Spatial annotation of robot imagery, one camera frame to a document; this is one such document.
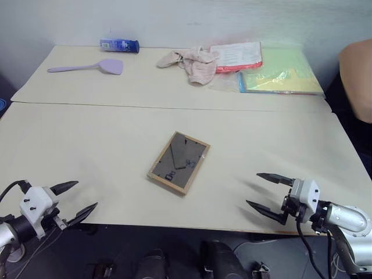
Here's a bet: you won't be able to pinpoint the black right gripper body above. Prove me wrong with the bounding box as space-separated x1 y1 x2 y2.
280 186 306 225

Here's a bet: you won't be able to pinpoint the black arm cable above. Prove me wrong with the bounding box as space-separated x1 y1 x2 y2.
0 180 32 205
295 217 335 279

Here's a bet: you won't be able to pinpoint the pink crumpled cloth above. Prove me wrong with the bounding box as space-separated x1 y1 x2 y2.
157 45 220 87

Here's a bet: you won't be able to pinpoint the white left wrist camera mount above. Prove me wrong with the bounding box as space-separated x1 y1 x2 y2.
19 186 59 240

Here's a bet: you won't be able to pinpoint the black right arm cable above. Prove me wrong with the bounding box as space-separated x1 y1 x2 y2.
295 217 335 279

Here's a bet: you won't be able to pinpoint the wooden picture frame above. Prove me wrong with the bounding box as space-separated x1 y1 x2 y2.
146 131 211 198

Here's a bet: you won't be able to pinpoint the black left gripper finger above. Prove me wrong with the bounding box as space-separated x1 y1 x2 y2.
67 202 99 228
49 180 80 196

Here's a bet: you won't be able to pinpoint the coloured paper pack in plastic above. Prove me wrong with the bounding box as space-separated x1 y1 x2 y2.
238 47 326 96

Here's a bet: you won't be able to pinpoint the white papers in red folder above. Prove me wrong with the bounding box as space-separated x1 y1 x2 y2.
209 41 264 74

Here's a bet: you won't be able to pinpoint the purple plastic spatula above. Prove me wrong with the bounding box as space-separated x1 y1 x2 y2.
47 59 126 77

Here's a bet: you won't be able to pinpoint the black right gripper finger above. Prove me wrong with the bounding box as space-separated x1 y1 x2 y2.
245 199 289 227
256 172 296 188

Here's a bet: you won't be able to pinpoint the dark rounded shape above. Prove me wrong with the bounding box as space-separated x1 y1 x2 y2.
135 248 170 279
199 239 249 279

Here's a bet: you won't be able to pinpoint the blue plastic bottle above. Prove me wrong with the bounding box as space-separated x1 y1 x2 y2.
99 38 141 54

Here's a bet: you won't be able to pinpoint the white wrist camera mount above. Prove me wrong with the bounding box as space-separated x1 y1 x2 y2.
289 178 321 224
19 186 59 240

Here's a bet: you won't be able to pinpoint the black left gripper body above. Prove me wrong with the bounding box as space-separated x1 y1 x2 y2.
38 189 70 234

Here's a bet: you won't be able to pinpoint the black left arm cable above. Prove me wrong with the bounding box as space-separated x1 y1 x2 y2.
0 180 32 205

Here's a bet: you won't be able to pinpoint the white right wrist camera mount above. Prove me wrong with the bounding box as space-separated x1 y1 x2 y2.
289 178 321 224

